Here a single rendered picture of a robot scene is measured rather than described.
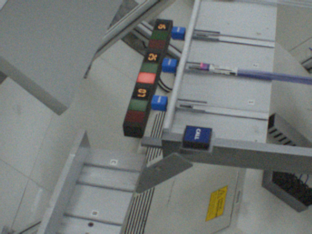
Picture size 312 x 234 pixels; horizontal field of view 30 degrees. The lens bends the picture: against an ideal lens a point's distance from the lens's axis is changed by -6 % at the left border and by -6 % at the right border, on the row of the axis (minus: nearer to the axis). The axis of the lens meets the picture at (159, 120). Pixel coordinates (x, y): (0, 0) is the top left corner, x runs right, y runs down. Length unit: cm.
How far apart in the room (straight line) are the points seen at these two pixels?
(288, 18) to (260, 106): 157
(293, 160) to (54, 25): 58
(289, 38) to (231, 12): 142
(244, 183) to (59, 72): 53
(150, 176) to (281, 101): 64
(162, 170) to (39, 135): 81
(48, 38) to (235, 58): 41
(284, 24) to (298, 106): 106
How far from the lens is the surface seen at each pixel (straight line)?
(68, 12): 138
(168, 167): 119
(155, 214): 175
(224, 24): 145
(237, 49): 139
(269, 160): 120
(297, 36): 288
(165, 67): 134
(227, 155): 120
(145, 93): 131
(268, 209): 153
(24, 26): 129
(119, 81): 225
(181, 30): 142
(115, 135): 213
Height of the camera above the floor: 153
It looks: 42 degrees down
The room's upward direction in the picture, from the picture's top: 58 degrees clockwise
